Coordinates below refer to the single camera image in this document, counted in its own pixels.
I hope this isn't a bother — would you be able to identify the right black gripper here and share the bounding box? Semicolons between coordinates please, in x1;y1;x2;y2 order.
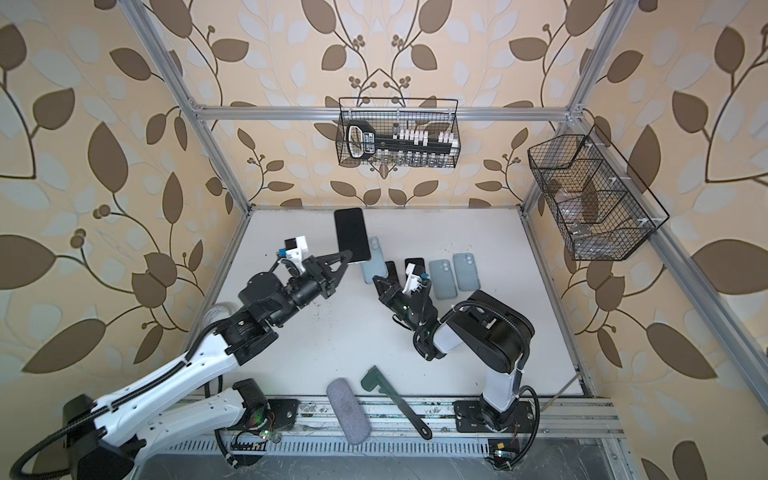
376;275;425;338

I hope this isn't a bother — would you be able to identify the light blue phone case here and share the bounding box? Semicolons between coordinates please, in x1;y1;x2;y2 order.
428;259;458;300
453;252;481;292
361;237;388;284

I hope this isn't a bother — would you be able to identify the black smartphone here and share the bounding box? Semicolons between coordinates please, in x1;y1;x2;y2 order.
385;261;399;283
404;257;426;276
333;207;371;263

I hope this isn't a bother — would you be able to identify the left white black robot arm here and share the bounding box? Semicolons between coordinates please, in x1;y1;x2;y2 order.
9;251;352;479

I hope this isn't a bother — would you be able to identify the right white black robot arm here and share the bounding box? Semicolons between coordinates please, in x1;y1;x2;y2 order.
373;273;535;431

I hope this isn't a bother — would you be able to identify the grey felt glasses case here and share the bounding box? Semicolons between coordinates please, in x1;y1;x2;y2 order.
326;378;372;446

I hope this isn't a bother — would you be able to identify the green pipe wrench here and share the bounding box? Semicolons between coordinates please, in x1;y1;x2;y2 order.
361;366;433;441

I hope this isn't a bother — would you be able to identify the black socket tool set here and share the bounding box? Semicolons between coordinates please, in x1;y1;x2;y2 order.
341;120;461;160

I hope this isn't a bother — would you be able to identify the white tape roll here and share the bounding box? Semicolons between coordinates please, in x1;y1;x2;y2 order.
203;302;238;326

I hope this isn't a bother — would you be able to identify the back black wire basket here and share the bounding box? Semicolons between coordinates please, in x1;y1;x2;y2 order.
335;95;462;169

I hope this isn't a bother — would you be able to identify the black wire basket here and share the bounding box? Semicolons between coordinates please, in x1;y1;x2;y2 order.
335;95;462;169
527;126;669;261

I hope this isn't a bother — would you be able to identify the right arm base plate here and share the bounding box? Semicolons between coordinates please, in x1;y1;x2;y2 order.
453;397;541;471

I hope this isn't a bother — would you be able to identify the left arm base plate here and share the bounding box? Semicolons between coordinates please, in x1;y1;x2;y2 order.
214;399;299;469

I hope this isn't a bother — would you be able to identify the right black wire basket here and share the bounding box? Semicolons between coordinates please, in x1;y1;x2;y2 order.
527;126;669;261

